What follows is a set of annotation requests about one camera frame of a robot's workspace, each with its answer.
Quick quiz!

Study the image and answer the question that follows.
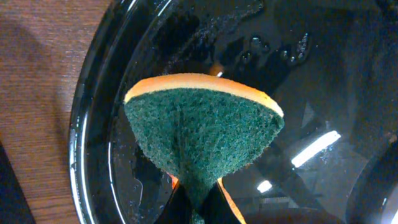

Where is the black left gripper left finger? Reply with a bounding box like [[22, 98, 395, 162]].
[[154, 182, 192, 224]]

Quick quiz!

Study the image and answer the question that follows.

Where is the green yellow sponge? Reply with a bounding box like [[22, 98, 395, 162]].
[[124, 73, 284, 223]]

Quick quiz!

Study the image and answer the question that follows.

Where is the rectangular black water tray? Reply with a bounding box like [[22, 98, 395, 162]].
[[69, 0, 397, 224]]

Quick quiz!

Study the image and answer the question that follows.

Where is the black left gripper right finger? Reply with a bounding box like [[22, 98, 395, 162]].
[[198, 182, 241, 224]]

